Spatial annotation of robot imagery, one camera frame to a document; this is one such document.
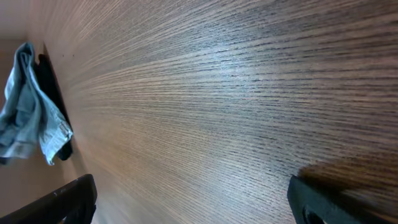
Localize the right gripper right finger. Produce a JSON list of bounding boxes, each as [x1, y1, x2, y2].
[[287, 175, 386, 224]]

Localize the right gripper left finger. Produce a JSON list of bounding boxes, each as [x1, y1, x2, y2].
[[1, 174, 98, 224]]

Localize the light blue denim shorts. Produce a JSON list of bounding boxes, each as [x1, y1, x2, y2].
[[0, 42, 74, 166]]

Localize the black folded shorts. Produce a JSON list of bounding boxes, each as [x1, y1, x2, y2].
[[34, 54, 73, 165]]

